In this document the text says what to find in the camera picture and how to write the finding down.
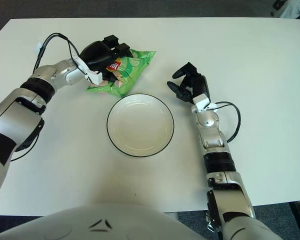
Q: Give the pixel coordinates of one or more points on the grey robot torso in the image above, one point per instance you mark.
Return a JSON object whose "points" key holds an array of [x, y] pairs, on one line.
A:
{"points": [[102, 220]]}

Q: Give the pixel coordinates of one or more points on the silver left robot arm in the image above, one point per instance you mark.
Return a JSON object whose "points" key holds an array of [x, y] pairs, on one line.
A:
{"points": [[17, 120]]}

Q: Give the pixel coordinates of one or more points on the green chips snack bag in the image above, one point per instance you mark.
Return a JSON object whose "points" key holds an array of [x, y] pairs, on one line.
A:
{"points": [[132, 72]]}

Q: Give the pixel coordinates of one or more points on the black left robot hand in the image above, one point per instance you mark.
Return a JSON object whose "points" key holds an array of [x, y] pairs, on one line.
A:
{"points": [[95, 55]]}

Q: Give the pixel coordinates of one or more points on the grey table frame foot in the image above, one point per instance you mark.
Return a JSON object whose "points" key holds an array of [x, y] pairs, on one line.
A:
{"points": [[170, 215]]}

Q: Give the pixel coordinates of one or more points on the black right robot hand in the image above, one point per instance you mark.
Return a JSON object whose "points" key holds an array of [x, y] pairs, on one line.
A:
{"points": [[200, 85]]}

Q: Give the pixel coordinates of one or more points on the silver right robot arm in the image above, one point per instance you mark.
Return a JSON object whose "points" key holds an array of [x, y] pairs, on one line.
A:
{"points": [[213, 142]]}

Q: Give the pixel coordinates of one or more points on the white plate with black rim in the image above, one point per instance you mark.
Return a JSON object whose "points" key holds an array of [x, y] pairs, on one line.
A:
{"points": [[140, 127]]}

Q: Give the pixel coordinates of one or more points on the person leg in light trousers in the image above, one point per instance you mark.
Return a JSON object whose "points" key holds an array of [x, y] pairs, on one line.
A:
{"points": [[295, 8]]}

